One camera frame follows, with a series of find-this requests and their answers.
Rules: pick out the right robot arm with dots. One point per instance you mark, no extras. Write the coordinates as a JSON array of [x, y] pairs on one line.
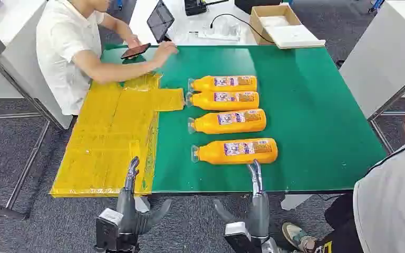
[[270, 246]]

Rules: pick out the black smartphone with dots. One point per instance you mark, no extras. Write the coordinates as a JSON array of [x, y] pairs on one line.
[[136, 51]]

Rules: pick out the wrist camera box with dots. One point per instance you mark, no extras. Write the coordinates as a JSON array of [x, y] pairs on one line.
[[239, 237], [107, 227]]

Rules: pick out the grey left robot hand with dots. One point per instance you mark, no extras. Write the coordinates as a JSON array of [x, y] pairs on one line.
[[131, 213]]

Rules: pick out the white table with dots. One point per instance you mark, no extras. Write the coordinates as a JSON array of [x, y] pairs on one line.
[[384, 56], [185, 28], [10, 24]]

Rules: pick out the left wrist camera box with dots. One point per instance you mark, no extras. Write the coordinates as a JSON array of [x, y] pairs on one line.
[[107, 227]]

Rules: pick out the brown cardboard box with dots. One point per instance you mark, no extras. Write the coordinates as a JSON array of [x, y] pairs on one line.
[[256, 28]]

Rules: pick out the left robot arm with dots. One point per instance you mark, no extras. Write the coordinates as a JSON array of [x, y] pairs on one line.
[[125, 243]]

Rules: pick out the person's shoe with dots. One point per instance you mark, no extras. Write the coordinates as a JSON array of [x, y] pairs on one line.
[[295, 234]]

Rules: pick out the black electronic device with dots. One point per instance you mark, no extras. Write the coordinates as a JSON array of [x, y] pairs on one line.
[[195, 6]]

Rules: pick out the orange drink bottle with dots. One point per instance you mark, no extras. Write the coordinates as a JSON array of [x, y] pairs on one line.
[[211, 153], [204, 83], [202, 101], [206, 125]]

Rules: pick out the white table foot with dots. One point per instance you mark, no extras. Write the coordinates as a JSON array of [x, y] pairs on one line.
[[142, 204], [295, 202]]

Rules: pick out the person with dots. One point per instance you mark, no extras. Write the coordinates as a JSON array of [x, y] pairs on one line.
[[391, 209], [61, 52]]

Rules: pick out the yellow plastic sheet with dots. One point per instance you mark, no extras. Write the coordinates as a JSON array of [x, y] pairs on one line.
[[108, 139]]

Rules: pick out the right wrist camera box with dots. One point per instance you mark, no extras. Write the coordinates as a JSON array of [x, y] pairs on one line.
[[239, 237]]

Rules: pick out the white foam board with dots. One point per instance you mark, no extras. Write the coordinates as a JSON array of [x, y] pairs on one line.
[[293, 36]]

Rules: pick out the black tablet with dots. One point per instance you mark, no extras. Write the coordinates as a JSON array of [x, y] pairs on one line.
[[160, 19]]

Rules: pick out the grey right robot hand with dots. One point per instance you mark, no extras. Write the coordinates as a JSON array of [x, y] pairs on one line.
[[260, 214]]

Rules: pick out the green table mat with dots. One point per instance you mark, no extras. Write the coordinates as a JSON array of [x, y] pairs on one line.
[[314, 115]]

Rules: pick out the person's left hand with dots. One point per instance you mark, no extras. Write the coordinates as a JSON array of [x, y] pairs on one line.
[[132, 40]]

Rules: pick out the clear plastic packaging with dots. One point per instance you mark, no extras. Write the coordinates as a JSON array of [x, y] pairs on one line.
[[225, 28]]

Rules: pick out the person's right hand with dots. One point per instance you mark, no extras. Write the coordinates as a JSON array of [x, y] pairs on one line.
[[166, 51]]

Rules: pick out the metal table frame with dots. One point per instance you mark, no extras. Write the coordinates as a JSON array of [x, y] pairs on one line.
[[28, 164]]

